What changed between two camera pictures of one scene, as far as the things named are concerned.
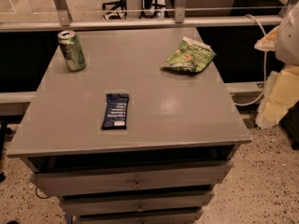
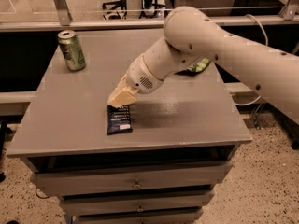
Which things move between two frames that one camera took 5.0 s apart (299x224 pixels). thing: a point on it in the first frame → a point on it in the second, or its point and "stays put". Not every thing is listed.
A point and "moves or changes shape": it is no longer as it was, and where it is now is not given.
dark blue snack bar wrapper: x=115 y=113 moves or changes shape
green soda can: x=72 y=50 stays put
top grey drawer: x=68 y=177 stays put
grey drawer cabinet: x=124 y=141 stays put
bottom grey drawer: x=138 y=215 stays put
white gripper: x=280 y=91 → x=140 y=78
